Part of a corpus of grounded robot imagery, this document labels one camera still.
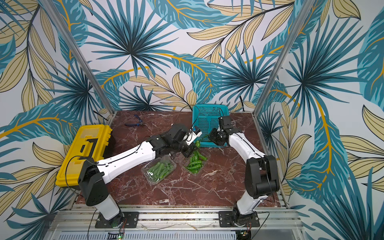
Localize aluminium frame post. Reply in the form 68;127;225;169
40;0;115;115
253;1;315;118

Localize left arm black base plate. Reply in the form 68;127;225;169
95;212;139;229

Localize yellow plastic toolbox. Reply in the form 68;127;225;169
56;125;112;188

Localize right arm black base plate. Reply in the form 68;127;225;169
218;210;260;228

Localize left aluminium frame post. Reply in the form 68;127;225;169
40;0;115;115

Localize white vented front panel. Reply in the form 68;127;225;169
53;231;237;240

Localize right aluminium frame post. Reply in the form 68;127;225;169
253;1;315;118

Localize blue handled pliers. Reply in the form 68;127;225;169
124;114;144;127

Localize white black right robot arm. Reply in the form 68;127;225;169
209;116;280;219

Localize clear clamshell pepper container near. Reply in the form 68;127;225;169
142;159;176;185

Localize teal perforated plastic basket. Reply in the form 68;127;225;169
192;104;229;148

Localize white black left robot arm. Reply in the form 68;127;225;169
78;124;202;222

